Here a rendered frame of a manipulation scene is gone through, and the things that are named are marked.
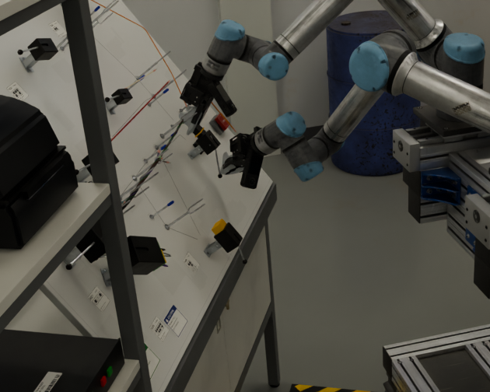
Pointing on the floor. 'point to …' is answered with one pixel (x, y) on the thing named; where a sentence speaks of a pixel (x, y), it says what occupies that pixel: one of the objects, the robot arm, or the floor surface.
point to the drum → (349, 30)
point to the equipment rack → (78, 224)
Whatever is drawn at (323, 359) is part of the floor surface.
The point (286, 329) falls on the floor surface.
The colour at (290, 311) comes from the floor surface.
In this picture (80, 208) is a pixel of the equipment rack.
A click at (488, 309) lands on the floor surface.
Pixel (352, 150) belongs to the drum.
